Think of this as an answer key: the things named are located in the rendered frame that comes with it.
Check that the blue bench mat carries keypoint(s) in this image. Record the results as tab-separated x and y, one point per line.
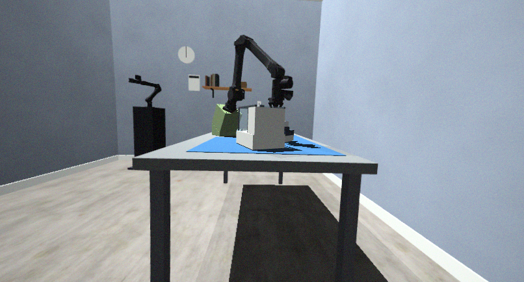
298	146

